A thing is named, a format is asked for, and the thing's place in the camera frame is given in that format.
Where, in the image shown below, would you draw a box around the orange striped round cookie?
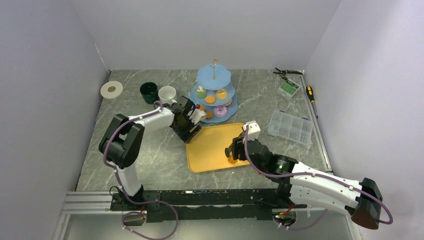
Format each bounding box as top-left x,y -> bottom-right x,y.
228,158 -> 238,164

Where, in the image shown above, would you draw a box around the green cupcake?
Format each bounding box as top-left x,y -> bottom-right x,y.
194,85 -> 208,99

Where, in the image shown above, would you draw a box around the orange flower cookie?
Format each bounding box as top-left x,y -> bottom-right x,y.
206,111 -> 214,119

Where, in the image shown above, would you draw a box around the round brown cookie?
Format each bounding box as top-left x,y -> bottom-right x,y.
204,95 -> 216,104

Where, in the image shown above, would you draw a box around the yellow serving tray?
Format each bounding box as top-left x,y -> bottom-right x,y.
186,122 -> 249,173

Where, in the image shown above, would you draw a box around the white and blue mug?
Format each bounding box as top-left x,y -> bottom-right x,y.
158,85 -> 177,105

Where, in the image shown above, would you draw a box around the blue three-tier cake stand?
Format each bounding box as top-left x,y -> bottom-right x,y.
189,58 -> 238,123

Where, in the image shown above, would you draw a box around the purple sprinkled donut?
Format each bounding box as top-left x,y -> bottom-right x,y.
213,105 -> 228,118

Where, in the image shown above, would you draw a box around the yellow cupcake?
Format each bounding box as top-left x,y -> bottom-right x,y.
215,88 -> 228,100

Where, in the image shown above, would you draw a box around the dark green mug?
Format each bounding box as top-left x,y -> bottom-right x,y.
139,82 -> 160,105

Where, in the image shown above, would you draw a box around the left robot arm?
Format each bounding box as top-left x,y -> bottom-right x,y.
98,98 -> 207,210

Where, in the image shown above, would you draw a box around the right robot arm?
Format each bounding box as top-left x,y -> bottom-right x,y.
224,135 -> 383,230

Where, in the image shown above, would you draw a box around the clear plastic compartment box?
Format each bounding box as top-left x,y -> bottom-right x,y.
267,110 -> 313,146

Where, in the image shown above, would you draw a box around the green and white box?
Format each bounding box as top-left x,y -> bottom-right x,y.
277,78 -> 301,101

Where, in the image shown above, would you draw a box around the white tape roll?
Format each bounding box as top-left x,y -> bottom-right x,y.
100,81 -> 124,99

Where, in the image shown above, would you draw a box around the yellow black screwdriver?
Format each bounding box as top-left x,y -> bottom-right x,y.
306,85 -> 319,119

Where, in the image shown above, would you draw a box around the black pliers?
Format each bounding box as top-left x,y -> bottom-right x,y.
272,67 -> 304,79

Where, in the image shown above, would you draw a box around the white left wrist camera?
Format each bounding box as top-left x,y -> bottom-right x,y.
188,108 -> 207,125

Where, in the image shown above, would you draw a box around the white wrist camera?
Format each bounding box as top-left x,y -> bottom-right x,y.
188,108 -> 207,125
242,120 -> 261,141

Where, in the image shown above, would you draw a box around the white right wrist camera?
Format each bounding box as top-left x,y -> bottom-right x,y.
242,120 -> 261,141

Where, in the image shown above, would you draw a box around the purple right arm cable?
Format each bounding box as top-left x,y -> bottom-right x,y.
244,125 -> 394,232

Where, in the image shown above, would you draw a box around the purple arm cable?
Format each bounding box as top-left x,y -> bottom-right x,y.
102,100 -> 180,240
244,125 -> 394,232

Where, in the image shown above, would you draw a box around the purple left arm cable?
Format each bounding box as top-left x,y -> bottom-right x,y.
102,100 -> 180,240

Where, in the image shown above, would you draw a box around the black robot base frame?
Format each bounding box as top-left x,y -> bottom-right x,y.
110,188 -> 307,223

